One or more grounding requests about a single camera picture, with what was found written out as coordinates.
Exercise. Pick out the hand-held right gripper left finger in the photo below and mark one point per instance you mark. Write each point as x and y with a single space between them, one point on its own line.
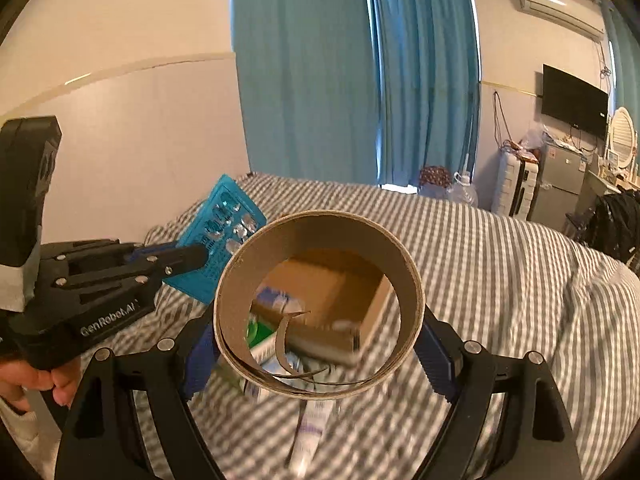
199 360

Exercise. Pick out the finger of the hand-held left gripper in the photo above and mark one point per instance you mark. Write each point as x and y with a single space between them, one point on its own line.
185 260
150 252

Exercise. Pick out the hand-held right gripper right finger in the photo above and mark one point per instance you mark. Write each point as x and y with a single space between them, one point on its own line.
439 360

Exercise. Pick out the blue pill blister pack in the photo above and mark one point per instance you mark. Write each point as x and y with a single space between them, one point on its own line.
220 210

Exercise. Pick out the brown cardboard tape roll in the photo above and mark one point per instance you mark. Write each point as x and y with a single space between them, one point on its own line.
350 225

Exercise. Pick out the person's left forearm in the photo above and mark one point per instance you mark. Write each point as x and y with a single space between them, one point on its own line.
20 440

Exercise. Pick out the person's left hand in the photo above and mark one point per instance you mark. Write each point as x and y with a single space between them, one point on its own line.
60 380

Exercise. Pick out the green and white packet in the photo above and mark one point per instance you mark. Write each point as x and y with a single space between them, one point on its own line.
257 332

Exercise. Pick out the grey striped bed blanket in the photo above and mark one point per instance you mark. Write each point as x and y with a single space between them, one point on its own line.
500 285

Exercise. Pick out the blue and white small box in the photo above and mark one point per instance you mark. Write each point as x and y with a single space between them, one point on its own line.
275 300

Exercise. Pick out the white tube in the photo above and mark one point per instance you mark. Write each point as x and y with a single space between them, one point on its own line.
312 430

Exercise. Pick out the brown cardboard box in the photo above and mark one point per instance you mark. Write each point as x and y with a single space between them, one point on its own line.
325 290

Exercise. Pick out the clear water jug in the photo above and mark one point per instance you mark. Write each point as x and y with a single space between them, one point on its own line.
462 190

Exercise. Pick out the patterned red bag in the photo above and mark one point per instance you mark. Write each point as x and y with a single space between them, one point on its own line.
435 177

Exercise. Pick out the white suitcase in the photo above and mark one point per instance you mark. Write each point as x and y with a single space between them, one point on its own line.
515 185

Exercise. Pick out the grey small refrigerator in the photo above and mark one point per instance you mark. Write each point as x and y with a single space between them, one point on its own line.
560 185

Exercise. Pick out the teal window curtain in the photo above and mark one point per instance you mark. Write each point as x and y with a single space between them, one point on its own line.
310 85

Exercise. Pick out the black backpack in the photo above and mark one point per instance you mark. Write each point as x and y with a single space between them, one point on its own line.
615 225

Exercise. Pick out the clear plastic bag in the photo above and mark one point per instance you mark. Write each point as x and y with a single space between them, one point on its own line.
535 140

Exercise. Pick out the white oval mirror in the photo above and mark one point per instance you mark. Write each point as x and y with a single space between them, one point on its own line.
622 135

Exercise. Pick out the teal side curtain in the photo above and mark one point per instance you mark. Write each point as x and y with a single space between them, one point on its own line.
625 50

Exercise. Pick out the white air conditioner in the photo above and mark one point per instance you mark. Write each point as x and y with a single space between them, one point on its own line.
555 7

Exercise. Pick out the black wall television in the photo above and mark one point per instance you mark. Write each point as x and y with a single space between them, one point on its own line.
575 97

